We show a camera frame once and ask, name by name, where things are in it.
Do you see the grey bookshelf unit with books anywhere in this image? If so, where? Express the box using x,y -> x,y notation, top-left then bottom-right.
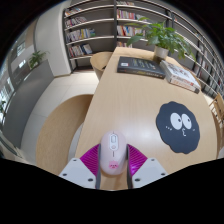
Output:
62,0 -> 224,98

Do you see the black hardcover book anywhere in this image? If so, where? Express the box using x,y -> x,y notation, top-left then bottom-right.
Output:
116,55 -> 167,80

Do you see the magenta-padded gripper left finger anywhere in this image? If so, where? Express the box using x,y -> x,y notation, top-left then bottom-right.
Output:
58,143 -> 102,190

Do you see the green potted plant white pot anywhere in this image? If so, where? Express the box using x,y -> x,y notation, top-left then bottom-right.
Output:
125,16 -> 198,63

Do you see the black cartoon-face mouse pad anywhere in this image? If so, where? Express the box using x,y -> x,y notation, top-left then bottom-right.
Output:
155,100 -> 201,155

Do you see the white book with orange spine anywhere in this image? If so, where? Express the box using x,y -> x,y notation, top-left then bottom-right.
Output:
168,77 -> 201,95

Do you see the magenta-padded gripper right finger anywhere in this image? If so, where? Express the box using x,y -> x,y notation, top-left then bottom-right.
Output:
125,143 -> 169,189

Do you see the round-backed wooden chair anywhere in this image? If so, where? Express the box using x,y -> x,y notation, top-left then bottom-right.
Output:
89,51 -> 114,81
35,93 -> 94,176

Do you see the group of slatted wooden chairs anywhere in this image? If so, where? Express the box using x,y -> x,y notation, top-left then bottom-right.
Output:
208,93 -> 224,134

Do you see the white illustrated book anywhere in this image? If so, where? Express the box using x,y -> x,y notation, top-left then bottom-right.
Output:
159,59 -> 202,91

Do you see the pink white computer mouse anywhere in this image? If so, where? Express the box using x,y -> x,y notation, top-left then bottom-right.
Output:
99,130 -> 129,176

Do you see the small green background plant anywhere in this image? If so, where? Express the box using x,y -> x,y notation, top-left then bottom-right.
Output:
28,50 -> 48,69

